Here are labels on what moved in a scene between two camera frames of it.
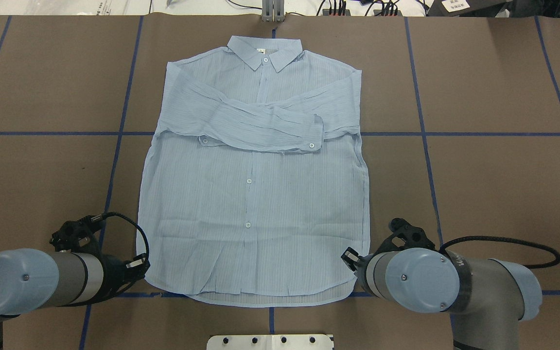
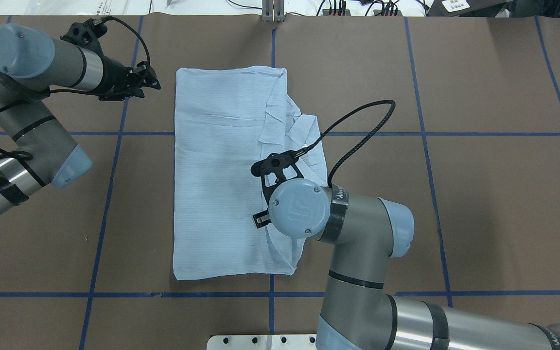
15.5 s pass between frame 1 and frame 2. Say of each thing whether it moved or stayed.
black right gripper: moved
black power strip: stayed
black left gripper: moved
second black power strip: stayed
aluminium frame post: stayed
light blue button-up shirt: moved
